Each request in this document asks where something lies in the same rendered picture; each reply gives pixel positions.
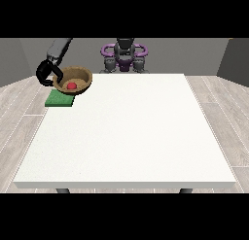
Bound grey robot trunk purple rings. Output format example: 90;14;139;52
98;38;151;75

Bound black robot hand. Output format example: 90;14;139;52
35;58;65;87

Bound green square pad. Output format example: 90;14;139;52
44;88;76;108

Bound brown wooden bowl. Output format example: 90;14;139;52
52;65;93;96

